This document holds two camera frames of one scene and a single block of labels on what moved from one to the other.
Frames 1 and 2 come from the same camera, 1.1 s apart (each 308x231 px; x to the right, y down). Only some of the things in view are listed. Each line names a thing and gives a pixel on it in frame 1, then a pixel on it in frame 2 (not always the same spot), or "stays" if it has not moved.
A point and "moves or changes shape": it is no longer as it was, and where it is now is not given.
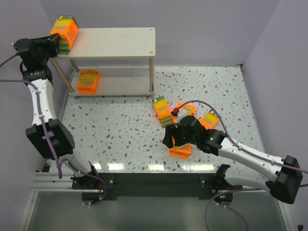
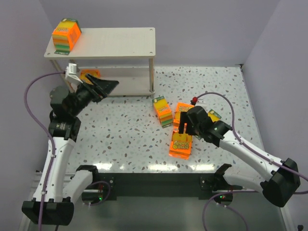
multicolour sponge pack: (67, 28) moves or changes shape
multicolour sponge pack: (163, 110) stays
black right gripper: (172, 136) -> (186, 122)
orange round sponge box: (190, 109) stays
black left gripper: (53, 44) -> (94, 89)
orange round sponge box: (87, 82) stays
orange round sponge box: (183, 151) stays
